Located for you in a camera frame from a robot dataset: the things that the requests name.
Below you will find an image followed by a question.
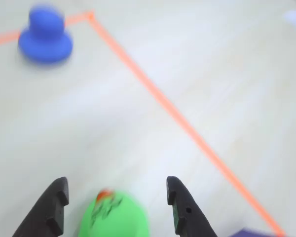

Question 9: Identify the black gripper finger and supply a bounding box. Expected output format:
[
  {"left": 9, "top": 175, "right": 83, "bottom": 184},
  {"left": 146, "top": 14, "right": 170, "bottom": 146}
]
[
  {"left": 166, "top": 175, "right": 218, "bottom": 237},
  {"left": 12, "top": 176, "right": 70, "bottom": 237}
]

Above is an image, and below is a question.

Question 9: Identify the green rubber duck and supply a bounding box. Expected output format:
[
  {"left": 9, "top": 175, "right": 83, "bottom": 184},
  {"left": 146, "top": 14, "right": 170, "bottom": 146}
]
[{"left": 77, "top": 189, "right": 150, "bottom": 237}]

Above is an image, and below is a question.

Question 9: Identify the blue open box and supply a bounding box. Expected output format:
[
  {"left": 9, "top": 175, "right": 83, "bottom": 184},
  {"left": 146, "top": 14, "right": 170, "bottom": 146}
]
[{"left": 233, "top": 227, "right": 287, "bottom": 237}]

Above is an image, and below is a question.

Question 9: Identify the blue rubber duck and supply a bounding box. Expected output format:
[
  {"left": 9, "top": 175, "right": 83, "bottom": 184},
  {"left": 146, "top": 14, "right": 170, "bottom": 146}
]
[{"left": 17, "top": 3, "right": 74, "bottom": 65}]

